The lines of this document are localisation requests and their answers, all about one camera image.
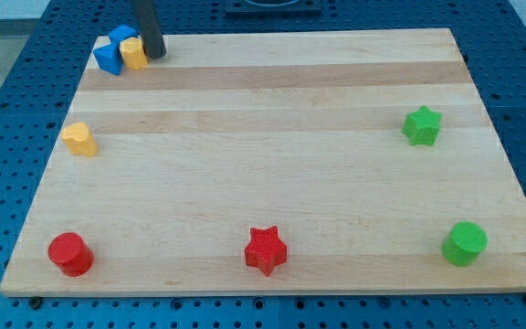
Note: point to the green star block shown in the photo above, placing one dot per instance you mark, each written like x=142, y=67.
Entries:
x=422, y=127

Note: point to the yellow hexagon block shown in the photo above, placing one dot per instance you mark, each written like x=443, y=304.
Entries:
x=133, y=54

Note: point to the blue cube block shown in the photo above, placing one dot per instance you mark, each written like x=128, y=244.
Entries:
x=120, y=33

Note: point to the green cylinder block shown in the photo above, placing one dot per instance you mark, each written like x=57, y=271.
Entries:
x=464, y=243

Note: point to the red star block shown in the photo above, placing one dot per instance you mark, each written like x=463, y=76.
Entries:
x=265, y=250

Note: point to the red cylinder block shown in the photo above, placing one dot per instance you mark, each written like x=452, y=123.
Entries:
x=70, y=253

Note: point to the blue triangle block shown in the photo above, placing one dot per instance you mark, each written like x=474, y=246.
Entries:
x=109, y=58

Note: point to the wooden board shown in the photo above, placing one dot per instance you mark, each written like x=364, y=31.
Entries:
x=302, y=131

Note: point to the yellow heart block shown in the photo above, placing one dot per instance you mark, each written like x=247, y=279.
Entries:
x=79, y=139

